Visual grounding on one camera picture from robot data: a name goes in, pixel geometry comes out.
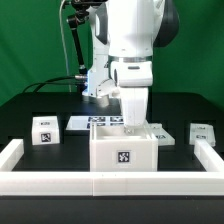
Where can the white cabinet body box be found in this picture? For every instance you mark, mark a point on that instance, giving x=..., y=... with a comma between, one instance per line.
x=112, y=150

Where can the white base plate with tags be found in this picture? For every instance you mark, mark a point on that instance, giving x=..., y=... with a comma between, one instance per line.
x=76, y=123

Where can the white cabinet door panel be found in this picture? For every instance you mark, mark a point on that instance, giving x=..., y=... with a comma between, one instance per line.
x=164, y=138
x=202, y=132

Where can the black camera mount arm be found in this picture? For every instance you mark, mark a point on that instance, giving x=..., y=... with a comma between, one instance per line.
x=74, y=21

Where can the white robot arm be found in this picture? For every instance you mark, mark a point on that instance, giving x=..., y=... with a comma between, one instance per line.
x=124, y=34

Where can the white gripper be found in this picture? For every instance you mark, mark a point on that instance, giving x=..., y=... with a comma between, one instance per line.
x=133, y=81

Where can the white U-shaped fence wall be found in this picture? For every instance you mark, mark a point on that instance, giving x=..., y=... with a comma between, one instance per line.
x=208, y=182

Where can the small white cabinet top block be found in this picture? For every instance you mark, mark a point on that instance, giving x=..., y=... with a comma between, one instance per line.
x=45, y=130

